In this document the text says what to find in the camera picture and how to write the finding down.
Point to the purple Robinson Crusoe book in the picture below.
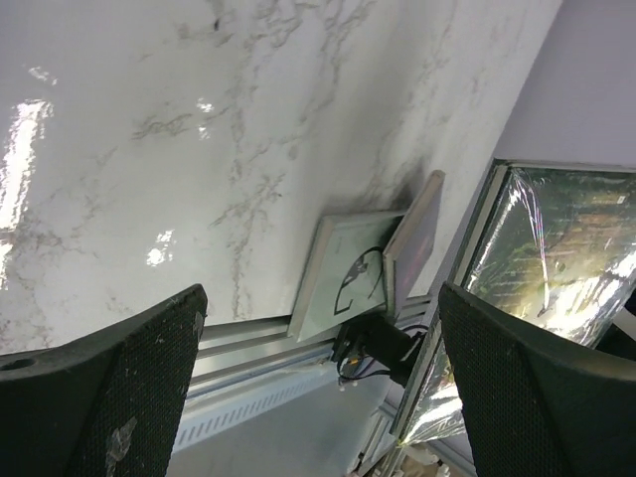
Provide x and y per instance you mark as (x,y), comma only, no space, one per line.
(412,244)

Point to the pale grey booklet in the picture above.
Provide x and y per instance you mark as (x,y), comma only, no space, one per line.
(344,273)

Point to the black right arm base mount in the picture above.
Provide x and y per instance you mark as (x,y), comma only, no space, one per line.
(372,336)

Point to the white slotted cable duct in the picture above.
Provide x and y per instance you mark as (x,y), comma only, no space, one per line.
(212,413)

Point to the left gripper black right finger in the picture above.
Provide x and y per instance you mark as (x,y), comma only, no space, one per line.
(534,403)

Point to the aluminium front rail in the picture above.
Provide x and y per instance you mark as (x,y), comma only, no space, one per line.
(234,353)

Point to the green yellow Alice book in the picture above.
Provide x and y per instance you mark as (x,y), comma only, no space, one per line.
(553,245)

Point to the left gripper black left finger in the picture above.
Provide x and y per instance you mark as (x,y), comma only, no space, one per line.
(107,404)

